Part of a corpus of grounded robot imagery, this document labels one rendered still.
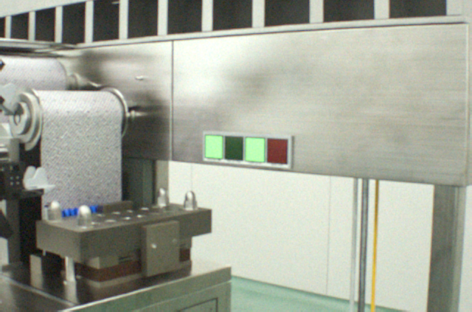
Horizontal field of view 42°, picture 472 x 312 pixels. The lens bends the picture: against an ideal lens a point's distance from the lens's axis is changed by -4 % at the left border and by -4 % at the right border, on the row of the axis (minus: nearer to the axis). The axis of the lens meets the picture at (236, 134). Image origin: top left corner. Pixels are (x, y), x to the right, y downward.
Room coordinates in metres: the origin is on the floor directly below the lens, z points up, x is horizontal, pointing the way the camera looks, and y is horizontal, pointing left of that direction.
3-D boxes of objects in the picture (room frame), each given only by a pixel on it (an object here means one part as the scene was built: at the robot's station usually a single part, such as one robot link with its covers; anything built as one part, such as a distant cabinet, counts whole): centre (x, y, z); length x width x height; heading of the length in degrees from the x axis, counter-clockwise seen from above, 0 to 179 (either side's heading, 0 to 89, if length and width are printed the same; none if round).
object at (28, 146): (1.44, 0.48, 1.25); 0.15 x 0.01 x 0.15; 51
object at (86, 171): (1.49, 0.36, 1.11); 0.23 x 0.01 x 0.18; 141
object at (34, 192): (1.34, 0.46, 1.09); 0.09 x 0.05 x 0.02; 140
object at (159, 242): (1.40, 0.16, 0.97); 0.10 x 0.03 x 0.11; 141
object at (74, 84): (1.82, 0.49, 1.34); 0.07 x 0.07 x 0.07; 51
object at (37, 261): (1.49, 0.36, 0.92); 0.28 x 0.04 x 0.04; 141
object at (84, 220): (1.30, 0.31, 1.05); 0.04 x 0.04 x 0.04
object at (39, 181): (1.38, 0.43, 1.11); 0.09 x 0.03 x 0.06; 140
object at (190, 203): (1.54, 0.11, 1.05); 0.04 x 0.04 x 0.04
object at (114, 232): (1.45, 0.24, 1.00); 0.40 x 0.16 x 0.06; 141
